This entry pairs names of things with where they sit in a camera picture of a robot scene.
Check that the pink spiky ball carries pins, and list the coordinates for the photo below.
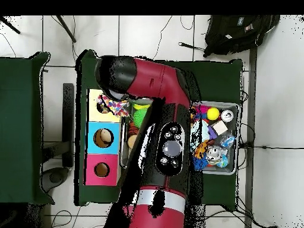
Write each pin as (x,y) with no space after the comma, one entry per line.
(202,109)

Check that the polka-dot cloth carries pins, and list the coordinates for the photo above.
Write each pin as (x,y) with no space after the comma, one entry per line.
(114,105)

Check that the grey round base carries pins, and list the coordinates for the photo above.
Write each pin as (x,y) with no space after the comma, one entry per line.
(54,178)

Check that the black backpack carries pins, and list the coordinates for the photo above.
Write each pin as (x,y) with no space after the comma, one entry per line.
(237,33)

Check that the clear mesh bin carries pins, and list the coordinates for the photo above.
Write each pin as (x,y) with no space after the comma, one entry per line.
(223,168)

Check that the green spiky ball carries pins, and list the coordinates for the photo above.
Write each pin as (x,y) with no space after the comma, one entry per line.
(140,116)

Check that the mint green cloth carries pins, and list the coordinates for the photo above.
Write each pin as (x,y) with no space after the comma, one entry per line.
(200,133)

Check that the tan round wooden block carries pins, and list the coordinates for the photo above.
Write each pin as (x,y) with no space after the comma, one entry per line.
(132,141)

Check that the silver drink can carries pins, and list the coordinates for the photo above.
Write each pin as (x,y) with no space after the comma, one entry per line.
(214,154)

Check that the black tripod leg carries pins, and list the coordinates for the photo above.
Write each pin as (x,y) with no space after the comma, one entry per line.
(10,25)
(66,28)

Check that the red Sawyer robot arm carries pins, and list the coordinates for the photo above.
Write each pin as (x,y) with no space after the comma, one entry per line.
(166,142)

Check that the wooden box with three holes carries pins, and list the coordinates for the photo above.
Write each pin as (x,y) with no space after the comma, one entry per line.
(91,142)

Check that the dark green side tablecloth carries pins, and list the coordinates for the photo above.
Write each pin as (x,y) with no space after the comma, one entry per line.
(23,142)

